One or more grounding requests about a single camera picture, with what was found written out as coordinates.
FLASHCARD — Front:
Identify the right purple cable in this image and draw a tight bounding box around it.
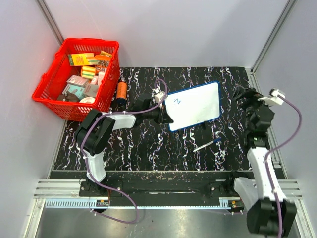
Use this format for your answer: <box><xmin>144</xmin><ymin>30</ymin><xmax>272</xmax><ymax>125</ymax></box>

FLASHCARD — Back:
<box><xmin>264</xmin><ymin>96</ymin><xmax>303</xmax><ymax>238</ymax></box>

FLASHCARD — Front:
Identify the pink white box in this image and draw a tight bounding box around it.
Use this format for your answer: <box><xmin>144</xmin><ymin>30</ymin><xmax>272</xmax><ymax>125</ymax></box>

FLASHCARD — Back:
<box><xmin>67</xmin><ymin>75</ymin><xmax>90</xmax><ymax>88</ymax></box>

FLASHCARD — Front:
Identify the aluminium frame rail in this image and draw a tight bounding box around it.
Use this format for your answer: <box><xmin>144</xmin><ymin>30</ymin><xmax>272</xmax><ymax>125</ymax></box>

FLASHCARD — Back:
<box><xmin>33</xmin><ymin>179</ymin><xmax>304</xmax><ymax>209</ymax></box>

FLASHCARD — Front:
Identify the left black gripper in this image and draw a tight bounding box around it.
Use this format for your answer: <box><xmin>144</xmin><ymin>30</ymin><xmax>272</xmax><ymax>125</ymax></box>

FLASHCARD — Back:
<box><xmin>143</xmin><ymin>104</ymin><xmax>173</xmax><ymax>126</ymax></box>

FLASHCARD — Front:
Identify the red plastic shopping basket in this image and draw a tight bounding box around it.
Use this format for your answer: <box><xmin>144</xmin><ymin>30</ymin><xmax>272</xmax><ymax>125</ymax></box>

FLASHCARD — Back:
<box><xmin>32</xmin><ymin>38</ymin><xmax>120</xmax><ymax>121</ymax></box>

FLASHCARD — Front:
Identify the striped yellow sponge pack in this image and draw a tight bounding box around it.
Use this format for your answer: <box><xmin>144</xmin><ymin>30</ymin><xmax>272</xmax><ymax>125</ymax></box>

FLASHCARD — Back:
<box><xmin>81</xmin><ymin>66</ymin><xmax>96</xmax><ymax>79</ymax></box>

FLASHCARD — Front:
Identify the white tape roll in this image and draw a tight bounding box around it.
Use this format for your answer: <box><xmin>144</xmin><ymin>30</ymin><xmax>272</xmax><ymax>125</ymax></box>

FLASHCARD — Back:
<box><xmin>79</xmin><ymin>97</ymin><xmax>95</xmax><ymax>104</ymax></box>

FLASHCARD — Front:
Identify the orange snack packet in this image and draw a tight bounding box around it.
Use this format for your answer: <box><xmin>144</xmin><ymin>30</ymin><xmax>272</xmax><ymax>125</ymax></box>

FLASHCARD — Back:
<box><xmin>95</xmin><ymin>51</ymin><xmax>112</xmax><ymax>67</ymax></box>

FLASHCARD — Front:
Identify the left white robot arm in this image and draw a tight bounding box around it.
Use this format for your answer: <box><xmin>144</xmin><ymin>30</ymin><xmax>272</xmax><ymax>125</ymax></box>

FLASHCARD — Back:
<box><xmin>75</xmin><ymin>98</ymin><xmax>174</xmax><ymax>196</ymax></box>

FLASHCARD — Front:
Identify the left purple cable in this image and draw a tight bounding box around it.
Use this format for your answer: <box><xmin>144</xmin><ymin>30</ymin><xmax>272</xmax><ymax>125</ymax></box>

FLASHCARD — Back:
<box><xmin>83</xmin><ymin>79</ymin><xmax>169</xmax><ymax>224</ymax></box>

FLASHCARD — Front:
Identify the blue-framed whiteboard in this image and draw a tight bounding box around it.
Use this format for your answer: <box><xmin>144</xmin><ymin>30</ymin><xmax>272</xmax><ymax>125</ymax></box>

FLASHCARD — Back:
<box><xmin>164</xmin><ymin>81</ymin><xmax>221</xmax><ymax>131</ymax></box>

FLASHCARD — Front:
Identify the yellow green box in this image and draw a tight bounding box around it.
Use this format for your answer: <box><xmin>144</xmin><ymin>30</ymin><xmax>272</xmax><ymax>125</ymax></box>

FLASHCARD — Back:
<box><xmin>68</xmin><ymin>53</ymin><xmax>96</xmax><ymax>66</ymax></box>

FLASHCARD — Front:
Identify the orange pump bottle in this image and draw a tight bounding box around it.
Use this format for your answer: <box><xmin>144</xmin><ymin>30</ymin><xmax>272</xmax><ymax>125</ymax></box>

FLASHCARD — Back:
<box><xmin>116</xmin><ymin>77</ymin><xmax>127</xmax><ymax>105</ymax></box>

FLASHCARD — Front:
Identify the white marker with blue cap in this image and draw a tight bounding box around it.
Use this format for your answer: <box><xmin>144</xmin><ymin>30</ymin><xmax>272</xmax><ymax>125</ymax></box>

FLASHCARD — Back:
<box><xmin>193</xmin><ymin>137</ymin><xmax>221</xmax><ymax>152</ymax></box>

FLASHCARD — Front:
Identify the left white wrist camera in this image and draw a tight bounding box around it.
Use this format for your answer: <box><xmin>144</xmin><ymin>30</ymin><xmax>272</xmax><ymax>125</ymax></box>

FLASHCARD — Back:
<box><xmin>154</xmin><ymin>89</ymin><xmax>165</xmax><ymax>103</ymax></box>

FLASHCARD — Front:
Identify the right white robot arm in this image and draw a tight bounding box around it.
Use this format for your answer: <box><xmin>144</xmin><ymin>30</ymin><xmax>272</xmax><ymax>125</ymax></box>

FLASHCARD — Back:
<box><xmin>225</xmin><ymin>86</ymin><xmax>297</xmax><ymax>238</ymax></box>

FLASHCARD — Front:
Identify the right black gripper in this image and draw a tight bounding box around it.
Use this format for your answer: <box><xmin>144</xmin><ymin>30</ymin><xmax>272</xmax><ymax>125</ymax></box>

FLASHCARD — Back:
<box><xmin>231</xmin><ymin>86</ymin><xmax>273</xmax><ymax>131</ymax></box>

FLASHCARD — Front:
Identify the teal white box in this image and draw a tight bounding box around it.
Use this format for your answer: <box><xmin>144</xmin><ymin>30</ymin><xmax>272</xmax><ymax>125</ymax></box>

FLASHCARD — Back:
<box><xmin>62</xmin><ymin>84</ymin><xmax>85</xmax><ymax>100</ymax></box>

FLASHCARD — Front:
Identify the purple cable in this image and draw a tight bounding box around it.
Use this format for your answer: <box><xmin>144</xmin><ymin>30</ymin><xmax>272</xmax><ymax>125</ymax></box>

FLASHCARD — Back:
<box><xmin>264</xmin><ymin>96</ymin><xmax>303</xmax><ymax>238</ymax></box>
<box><xmin>83</xmin><ymin>79</ymin><xmax>169</xmax><ymax>224</ymax></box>

